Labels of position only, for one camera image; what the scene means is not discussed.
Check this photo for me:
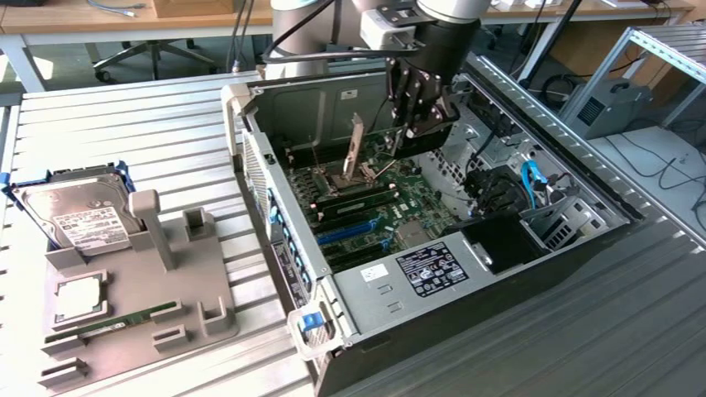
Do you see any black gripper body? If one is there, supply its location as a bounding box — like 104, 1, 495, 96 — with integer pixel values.
405, 17, 481, 83

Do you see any black graphics card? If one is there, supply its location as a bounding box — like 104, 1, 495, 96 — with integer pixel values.
339, 110, 452, 178

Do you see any silver perforated drive cage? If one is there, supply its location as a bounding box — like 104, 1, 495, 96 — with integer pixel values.
416, 98, 481, 217

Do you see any black stand pole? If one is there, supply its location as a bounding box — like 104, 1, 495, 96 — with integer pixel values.
516, 0, 587, 88

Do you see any metal socket cover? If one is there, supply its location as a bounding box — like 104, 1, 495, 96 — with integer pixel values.
359, 155, 399, 186

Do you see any wooden desk with white legs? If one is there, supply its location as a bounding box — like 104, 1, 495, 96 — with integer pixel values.
0, 0, 276, 95
479, 0, 696, 80

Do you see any green motherboard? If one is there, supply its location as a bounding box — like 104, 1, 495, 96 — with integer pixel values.
283, 136, 469, 274

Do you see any CPU socket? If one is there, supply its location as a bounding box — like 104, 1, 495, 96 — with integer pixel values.
315, 162, 369, 199

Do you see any installed RAM stick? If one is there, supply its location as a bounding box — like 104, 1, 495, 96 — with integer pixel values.
315, 193, 399, 221

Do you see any silver chipset heatsink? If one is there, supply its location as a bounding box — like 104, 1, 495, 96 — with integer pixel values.
395, 220, 435, 246

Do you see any grey box unit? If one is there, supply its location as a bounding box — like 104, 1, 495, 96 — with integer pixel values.
571, 77, 656, 141

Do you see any black plastic shroud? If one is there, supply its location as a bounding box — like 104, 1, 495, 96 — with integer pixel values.
441, 212, 548, 277

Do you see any blue expansion slot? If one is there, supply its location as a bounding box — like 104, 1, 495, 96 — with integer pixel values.
315, 220, 377, 246

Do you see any metal disk bay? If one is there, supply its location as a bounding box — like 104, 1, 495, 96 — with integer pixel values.
517, 195, 614, 254

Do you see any white side table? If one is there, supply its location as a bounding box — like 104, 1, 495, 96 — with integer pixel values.
586, 123, 706, 250

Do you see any cardboard box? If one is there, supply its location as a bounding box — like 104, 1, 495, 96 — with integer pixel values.
149, 0, 244, 19

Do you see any silver power supply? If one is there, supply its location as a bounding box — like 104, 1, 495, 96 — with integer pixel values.
328, 232, 497, 337

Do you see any office chair base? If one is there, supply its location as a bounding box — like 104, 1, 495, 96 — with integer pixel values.
90, 38, 218, 83

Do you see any open PC case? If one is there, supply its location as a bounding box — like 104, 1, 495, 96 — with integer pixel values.
218, 49, 647, 397

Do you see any hard disk in blue caddy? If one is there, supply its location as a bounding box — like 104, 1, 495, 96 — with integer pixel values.
0, 160, 138, 254

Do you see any grey parts rack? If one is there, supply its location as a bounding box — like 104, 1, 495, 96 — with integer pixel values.
36, 189, 243, 393

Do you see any silver CPU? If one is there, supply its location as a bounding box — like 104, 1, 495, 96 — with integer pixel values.
53, 274, 110, 324

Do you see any green RAM stick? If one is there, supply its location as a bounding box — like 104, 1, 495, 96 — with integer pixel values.
41, 300, 181, 345

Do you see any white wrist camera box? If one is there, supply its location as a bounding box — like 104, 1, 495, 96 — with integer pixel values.
359, 7, 419, 54

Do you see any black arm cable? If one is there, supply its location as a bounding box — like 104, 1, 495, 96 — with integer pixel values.
260, 0, 421, 66

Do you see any coiled black cable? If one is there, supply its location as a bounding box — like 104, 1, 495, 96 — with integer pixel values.
541, 73, 575, 105

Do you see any black wire bundle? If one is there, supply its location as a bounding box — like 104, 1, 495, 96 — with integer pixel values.
464, 164, 531, 219

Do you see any blue disk wire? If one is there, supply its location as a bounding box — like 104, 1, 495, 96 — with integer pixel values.
519, 159, 548, 211

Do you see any aluminium frame table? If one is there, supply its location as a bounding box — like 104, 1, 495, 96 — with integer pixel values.
557, 22, 706, 130

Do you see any black cable on table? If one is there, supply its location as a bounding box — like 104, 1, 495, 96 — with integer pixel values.
602, 131, 706, 192

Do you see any light blue cable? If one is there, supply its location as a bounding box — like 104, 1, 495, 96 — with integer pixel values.
85, 0, 149, 18

